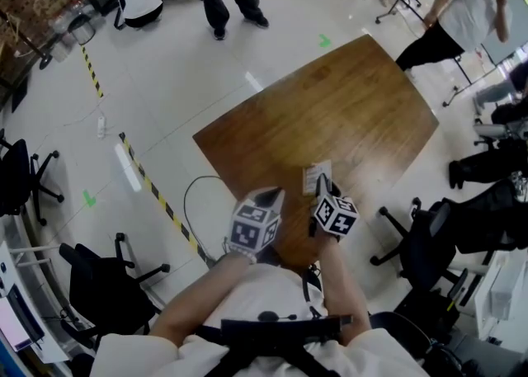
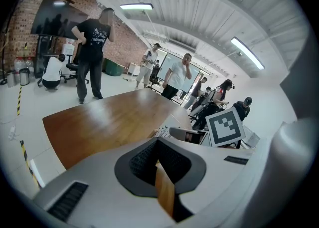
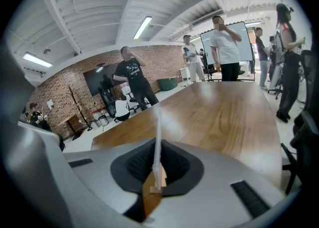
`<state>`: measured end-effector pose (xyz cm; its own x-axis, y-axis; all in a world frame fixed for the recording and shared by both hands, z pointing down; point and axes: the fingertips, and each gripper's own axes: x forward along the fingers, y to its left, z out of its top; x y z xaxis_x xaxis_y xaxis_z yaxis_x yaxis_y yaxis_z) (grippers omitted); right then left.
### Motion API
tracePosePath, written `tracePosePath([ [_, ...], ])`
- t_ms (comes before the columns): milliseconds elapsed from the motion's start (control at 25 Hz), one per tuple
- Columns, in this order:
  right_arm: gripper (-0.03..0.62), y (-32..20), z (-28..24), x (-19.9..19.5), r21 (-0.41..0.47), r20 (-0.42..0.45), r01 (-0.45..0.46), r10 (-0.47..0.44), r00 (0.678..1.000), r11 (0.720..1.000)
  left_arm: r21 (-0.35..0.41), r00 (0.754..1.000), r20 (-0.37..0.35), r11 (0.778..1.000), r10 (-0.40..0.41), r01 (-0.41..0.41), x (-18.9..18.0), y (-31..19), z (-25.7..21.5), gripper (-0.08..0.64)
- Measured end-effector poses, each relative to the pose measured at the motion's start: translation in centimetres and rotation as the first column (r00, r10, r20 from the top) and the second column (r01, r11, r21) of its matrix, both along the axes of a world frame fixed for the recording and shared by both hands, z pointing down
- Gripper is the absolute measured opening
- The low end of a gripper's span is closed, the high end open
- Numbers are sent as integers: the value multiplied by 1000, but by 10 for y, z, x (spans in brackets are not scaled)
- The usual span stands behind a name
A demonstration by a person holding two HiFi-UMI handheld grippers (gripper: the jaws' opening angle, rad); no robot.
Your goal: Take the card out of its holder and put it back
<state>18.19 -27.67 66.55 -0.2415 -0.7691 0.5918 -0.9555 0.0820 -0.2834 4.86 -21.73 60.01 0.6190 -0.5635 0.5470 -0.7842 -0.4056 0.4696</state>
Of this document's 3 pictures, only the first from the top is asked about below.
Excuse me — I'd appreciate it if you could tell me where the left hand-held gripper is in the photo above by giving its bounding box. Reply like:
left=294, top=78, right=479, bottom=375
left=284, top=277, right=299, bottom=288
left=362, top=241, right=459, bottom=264
left=229, top=186, right=287, bottom=254

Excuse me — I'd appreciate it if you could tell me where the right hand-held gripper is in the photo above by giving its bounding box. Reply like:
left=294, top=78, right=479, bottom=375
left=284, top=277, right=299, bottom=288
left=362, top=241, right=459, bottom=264
left=308, top=172, right=361, bottom=243

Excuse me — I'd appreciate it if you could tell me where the white table card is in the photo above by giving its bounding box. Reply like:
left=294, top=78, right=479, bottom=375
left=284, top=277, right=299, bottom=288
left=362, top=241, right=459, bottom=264
left=302, top=159, right=333, bottom=197

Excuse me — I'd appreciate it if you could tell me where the person's right forearm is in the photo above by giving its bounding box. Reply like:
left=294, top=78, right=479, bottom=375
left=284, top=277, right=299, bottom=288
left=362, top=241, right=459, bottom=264
left=318, top=234, right=373, bottom=344

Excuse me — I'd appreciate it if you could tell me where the person's left forearm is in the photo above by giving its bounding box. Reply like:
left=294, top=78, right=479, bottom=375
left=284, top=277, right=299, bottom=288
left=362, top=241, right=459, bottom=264
left=148, top=251, right=253, bottom=348

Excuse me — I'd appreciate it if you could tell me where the wooden table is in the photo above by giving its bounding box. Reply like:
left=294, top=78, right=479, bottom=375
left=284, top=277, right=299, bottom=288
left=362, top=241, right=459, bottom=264
left=191, top=33, right=441, bottom=273

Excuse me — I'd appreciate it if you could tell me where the person's white shirt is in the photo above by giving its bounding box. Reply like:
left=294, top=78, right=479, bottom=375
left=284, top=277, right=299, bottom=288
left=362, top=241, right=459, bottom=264
left=88, top=262, right=431, bottom=377

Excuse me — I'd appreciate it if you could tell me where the yellow black hazard tape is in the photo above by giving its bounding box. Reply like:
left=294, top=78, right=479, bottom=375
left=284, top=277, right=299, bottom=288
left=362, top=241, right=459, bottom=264
left=118, top=131, right=212, bottom=266
left=80, top=45, right=105, bottom=100

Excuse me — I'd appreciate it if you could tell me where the black office chair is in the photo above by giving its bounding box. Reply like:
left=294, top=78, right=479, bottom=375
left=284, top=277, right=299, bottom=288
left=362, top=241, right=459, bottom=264
left=370, top=179, right=521, bottom=315
left=0, top=137, right=66, bottom=229
left=369, top=311, right=468, bottom=377
left=59, top=232, right=172, bottom=352

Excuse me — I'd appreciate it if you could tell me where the black chest harness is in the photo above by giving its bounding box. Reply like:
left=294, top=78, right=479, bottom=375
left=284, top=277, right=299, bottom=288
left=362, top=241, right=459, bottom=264
left=193, top=311, right=356, bottom=377

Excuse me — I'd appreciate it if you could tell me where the white desk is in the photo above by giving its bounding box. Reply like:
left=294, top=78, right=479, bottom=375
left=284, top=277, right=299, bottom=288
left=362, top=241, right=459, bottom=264
left=473, top=249, right=528, bottom=352
left=0, top=238, right=72, bottom=365

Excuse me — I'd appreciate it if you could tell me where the white box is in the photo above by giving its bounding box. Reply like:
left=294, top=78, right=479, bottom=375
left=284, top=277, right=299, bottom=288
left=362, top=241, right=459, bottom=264
left=489, top=266, right=526, bottom=322

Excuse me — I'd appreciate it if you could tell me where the trash can with bag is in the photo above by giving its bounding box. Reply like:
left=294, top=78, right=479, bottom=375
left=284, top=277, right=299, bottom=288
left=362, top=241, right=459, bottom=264
left=67, top=14, right=97, bottom=46

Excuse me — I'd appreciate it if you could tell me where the group of clear water bottles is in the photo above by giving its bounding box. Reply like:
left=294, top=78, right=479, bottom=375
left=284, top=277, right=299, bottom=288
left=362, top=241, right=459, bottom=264
left=48, top=0, right=83, bottom=59

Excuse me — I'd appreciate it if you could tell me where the open laptop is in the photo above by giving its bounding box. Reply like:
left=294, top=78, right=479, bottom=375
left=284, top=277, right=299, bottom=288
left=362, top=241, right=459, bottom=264
left=0, top=284, right=47, bottom=352

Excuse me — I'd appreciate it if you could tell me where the wooden coat rack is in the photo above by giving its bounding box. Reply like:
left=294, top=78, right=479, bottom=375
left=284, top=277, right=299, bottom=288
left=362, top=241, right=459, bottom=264
left=0, top=7, right=54, bottom=72

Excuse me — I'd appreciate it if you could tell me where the white bead bracelet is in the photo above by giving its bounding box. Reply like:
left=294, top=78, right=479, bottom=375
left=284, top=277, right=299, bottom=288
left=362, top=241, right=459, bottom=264
left=224, top=243, right=258, bottom=266

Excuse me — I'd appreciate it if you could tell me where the black floor cable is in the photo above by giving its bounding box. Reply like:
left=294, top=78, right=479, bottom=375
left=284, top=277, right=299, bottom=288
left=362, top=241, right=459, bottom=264
left=182, top=175, right=233, bottom=266

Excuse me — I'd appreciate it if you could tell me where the black and white gripper cable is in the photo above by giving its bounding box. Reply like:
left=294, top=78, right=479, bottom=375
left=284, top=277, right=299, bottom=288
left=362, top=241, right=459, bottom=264
left=300, top=266, right=328, bottom=319

